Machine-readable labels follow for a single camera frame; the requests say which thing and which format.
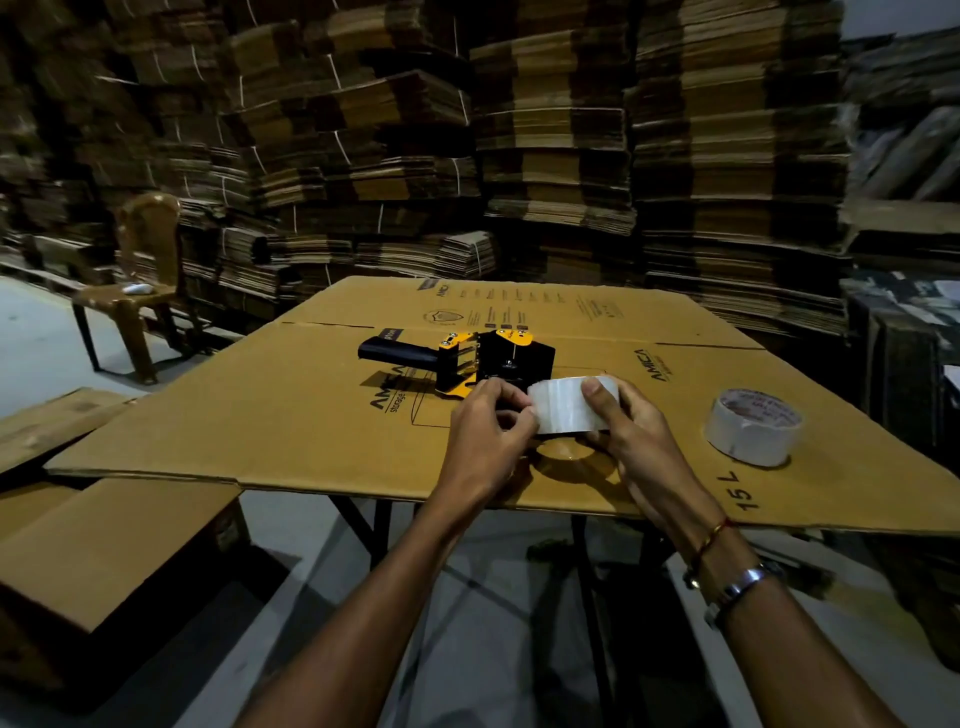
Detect person's right hand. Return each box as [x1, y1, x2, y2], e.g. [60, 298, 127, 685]
[581, 375, 725, 538]

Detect person's left hand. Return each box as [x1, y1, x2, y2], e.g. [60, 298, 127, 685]
[437, 377, 541, 513]

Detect clear packing tape roll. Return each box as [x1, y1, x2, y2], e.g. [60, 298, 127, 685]
[526, 375, 621, 437]

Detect person's left forearm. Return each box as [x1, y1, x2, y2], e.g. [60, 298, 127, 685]
[236, 483, 511, 728]

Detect person's right forearm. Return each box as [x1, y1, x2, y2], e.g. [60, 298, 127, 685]
[667, 504, 910, 728]

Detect black yellow tape dispenser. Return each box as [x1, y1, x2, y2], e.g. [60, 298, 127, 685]
[357, 327, 557, 399]

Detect white-cored packing tape roll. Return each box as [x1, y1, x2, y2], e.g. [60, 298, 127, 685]
[702, 387, 804, 469]

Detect large flattened printed cardboard box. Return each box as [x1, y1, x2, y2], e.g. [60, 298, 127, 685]
[45, 275, 960, 538]

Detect stacks of flattened cardboard boxes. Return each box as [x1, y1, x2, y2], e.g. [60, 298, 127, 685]
[0, 0, 854, 340]

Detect dark pile of wrapped cartons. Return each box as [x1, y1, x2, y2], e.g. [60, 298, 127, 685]
[838, 28, 960, 481]

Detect brown plastic chair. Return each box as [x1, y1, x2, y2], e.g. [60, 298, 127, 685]
[70, 192, 190, 386]

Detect plain brown cardboard box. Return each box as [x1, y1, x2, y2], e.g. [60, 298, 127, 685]
[0, 478, 252, 680]

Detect loose brown cardboard sheet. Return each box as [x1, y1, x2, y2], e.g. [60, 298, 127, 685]
[0, 387, 138, 475]

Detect red thread bracelet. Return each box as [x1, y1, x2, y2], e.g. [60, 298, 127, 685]
[684, 517, 740, 591]

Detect silver metal bracelet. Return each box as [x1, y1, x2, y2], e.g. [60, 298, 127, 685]
[702, 558, 786, 632]

